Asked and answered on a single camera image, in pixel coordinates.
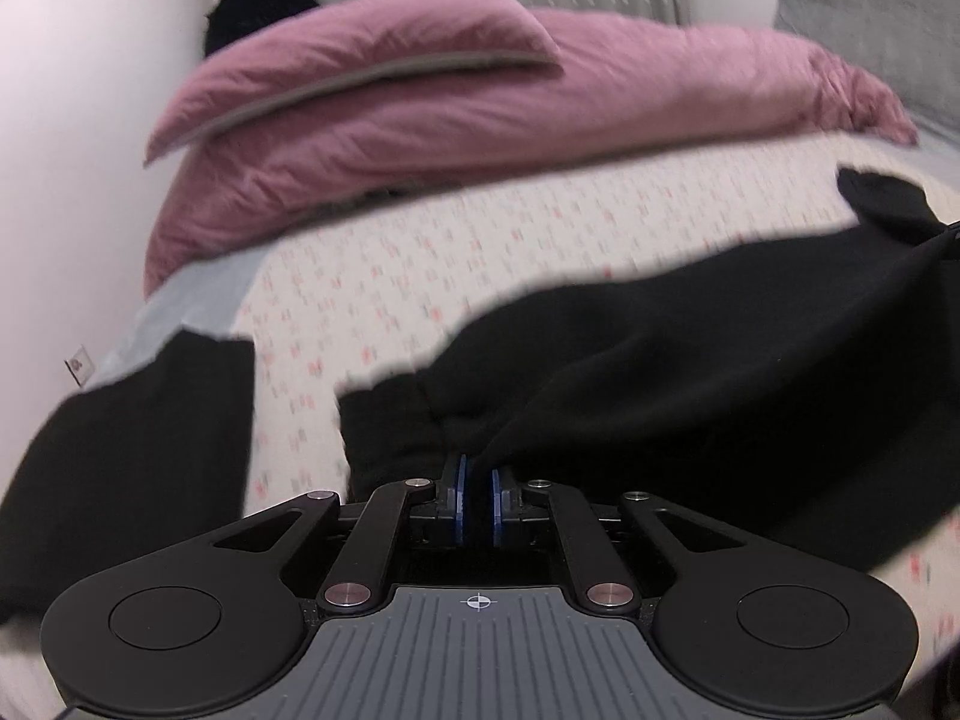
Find light blue mattress cover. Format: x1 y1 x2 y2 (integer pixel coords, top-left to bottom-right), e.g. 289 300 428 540
81 246 265 392

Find pink duvet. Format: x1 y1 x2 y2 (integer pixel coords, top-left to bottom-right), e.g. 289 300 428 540
142 6 920 295

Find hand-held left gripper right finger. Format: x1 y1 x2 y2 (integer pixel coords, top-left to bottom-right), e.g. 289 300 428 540
491 469 751 611

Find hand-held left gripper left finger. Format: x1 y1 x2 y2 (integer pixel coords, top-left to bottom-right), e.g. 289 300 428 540
214 454 470 611

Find pink pillow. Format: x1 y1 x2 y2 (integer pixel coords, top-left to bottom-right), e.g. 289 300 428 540
142 0 565 167

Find grey pillow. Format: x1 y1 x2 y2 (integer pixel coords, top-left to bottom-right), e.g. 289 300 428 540
772 0 960 130

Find black pants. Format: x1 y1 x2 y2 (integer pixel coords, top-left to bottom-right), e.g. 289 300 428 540
0 167 960 625

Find cherry print bed sheet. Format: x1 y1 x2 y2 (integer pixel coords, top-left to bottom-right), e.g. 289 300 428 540
0 124 960 691

